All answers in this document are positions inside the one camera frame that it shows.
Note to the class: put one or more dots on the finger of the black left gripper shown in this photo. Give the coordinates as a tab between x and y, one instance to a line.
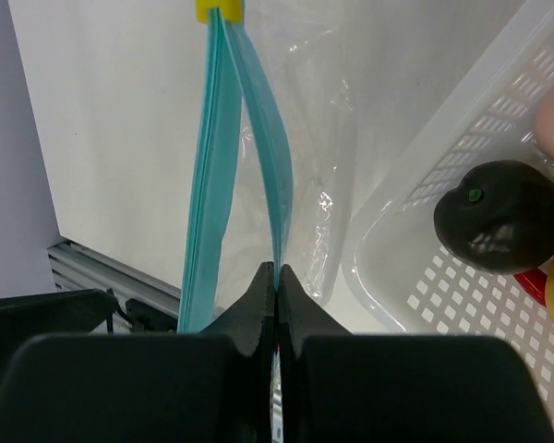
23	317

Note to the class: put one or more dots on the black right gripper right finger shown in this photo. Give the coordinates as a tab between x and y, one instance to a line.
342	387

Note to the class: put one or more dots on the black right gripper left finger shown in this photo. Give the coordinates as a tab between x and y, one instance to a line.
138	383

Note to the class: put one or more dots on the clear zip top bag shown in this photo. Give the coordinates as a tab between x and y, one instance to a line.
235	85

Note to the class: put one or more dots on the white perforated plastic basket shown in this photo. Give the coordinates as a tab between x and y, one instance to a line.
393	262

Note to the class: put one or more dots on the red chili pepper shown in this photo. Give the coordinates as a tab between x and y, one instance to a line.
536	283

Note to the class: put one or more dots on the dark purple plum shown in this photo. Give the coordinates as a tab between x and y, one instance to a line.
499	219

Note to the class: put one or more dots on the aluminium rail frame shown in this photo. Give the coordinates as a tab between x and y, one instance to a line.
77	267

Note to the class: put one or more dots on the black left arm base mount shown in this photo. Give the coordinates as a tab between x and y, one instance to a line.
138	317

